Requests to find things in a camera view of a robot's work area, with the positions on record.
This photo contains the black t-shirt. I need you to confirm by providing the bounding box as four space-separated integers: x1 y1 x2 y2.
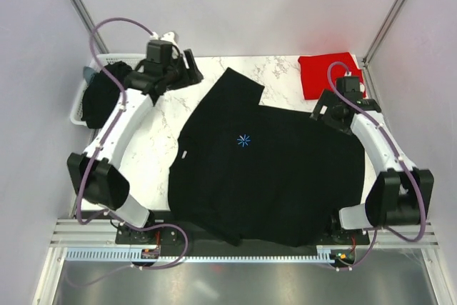
168 69 365 246

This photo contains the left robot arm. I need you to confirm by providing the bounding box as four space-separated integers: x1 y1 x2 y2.
67 39 204 243

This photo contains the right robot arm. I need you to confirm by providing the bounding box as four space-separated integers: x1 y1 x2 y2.
311 76 434 244

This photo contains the folded red t-shirt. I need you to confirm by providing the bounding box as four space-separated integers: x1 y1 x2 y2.
298 52 363 101

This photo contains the dark clothes pile in basket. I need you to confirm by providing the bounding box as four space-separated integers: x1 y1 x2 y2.
81 70 121 129

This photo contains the teal garment in basket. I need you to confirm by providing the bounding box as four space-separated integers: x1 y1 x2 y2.
83 66 97 85

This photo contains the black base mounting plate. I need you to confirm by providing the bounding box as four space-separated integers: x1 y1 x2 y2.
115 211 370 256

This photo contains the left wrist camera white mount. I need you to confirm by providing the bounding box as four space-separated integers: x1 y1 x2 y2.
149 31 179 46

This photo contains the right aluminium frame post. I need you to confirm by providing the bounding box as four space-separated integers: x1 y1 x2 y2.
360 0 429 69

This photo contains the aluminium frame post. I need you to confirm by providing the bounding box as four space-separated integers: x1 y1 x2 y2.
360 0 429 69
49 0 110 55

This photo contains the left aluminium frame post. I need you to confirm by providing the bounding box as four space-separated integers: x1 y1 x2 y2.
49 0 110 55

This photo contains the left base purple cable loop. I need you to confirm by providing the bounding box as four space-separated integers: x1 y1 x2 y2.
130 222 190 272

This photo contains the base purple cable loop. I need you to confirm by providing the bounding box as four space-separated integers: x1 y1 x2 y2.
330 228 379 272
130 222 190 272

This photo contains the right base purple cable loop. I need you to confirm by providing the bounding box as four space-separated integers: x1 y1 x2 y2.
330 228 379 272

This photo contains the white slotted cable duct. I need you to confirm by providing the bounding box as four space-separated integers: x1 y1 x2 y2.
66 246 368 266

